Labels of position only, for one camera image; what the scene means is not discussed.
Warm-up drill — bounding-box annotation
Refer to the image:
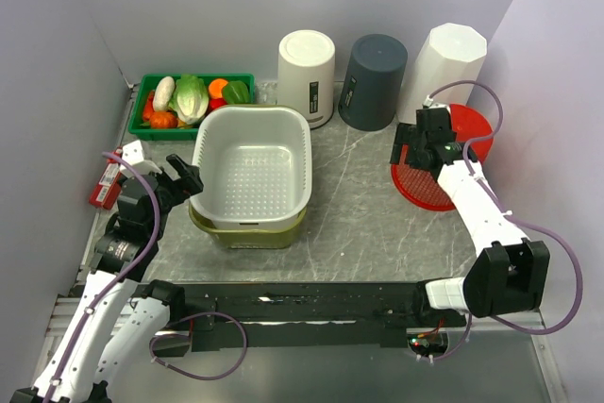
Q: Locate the toy napa cabbage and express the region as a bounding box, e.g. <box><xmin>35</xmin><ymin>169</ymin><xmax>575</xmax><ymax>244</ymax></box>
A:
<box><xmin>169</xmin><ymin>75</ymin><xmax>210</xmax><ymax>126</ymax></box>

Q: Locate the orange toy pumpkin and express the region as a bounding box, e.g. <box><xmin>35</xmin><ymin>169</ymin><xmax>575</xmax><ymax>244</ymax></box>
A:
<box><xmin>148</xmin><ymin>111</ymin><xmax>178</xmax><ymax>129</ymax></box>

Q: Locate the large white faceted container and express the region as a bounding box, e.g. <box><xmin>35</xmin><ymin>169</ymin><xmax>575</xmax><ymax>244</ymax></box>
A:
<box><xmin>396</xmin><ymin>23</ymin><xmax>487</xmax><ymax>124</ymax></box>

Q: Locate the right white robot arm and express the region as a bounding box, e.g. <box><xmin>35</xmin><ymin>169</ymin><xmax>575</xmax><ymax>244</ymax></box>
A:
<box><xmin>391</xmin><ymin>107</ymin><xmax>550</xmax><ymax>327</ymax></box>

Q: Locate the red toy tomato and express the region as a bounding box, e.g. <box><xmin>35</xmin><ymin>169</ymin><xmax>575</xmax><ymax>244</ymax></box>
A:
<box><xmin>209</xmin><ymin>98</ymin><xmax>227</xmax><ymax>111</ymax></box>

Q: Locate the dark grey round bucket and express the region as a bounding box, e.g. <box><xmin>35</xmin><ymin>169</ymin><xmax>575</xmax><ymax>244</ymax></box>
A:
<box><xmin>338</xmin><ymin>34</ymin><xmax>408</xmax><ymax>131</ymax></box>

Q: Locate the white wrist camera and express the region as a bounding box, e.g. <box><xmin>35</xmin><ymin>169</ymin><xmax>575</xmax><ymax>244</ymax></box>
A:
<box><xmin>121</xmin><ymin>140</ymin><xmax>161</xmax><ymax>176</ymax></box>
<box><xmin>422</xmin><ymin>95</ymin><xmax>450</xmax><ymax>110</ymax></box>

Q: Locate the red mesh basket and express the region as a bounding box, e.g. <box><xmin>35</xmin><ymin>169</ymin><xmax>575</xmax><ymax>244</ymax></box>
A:
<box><xmin>391</xmin><ymin>104</ymin><xmax>493</xmax><ymax>211</ymax></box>

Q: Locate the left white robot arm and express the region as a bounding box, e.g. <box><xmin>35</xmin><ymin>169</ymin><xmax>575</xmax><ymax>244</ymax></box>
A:
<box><xmin>11</xmin><ymin>154</ymin><xmax>203</xmax><ymax>402</ymax></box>

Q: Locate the red rectangular box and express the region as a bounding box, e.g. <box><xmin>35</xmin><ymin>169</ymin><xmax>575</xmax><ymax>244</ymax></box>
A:
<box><xmin>89</xmin><ymin>159</ymin><xmax>121</xmax><ymax>210</ymax></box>

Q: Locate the white toy radish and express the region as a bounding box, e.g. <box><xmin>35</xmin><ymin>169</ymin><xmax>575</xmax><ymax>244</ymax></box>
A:
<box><xmin>152</xmin><ymin>76</ymin><xmax>176</xmax><ymax>111</ymax></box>

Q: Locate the white round bucket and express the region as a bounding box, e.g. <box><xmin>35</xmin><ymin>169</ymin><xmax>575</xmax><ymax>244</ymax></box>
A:
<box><xmin>277</xmin><ymin>29</ymin><xmax>336</xmax><ymax>129</ymax></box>

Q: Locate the white perforated rectangular basket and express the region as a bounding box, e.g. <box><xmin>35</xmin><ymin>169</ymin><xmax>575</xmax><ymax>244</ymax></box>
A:
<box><xmin>188</xmin><ymin>106</ymin><xmax>313</xmax><ymax>229</ymax></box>

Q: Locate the green plastic tray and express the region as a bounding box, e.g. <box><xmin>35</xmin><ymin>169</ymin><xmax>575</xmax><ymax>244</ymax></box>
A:
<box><xmin>127</xmin><ymin>73</ymin><xmax>255</xmax><ymax>142</ymax></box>

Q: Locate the red toy chili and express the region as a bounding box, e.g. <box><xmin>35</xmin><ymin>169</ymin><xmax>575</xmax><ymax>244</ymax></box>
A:
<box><xmin>142</xmin><ymin>90</ymin><xmax>155</xmax><ymax>123</ymax></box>

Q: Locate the olive green rectangular basket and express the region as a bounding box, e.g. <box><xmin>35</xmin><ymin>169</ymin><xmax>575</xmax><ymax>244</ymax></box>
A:
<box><xmin>188</xmin><ymin>103</ymin><xmax>308</xmax><ymax>250</ymax></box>

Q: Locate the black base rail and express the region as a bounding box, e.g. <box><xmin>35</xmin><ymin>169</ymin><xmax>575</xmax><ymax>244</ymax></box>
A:
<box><xmin>56</xmin><ymin>280</ymin><xmax>544</xmax><ymax>360</ymax></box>

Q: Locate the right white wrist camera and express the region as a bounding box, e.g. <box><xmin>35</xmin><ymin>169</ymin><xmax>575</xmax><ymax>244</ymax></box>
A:
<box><xmin>422</xmin><ymin>95</ymin><xmax>450</xmax><ymax>110</ymax></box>

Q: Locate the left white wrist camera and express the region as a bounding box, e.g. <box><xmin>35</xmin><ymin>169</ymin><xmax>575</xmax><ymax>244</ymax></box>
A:
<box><xmin>121</xmin><ymin>140</ymin><xmax>161</xmax><ymax>176</ymax></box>

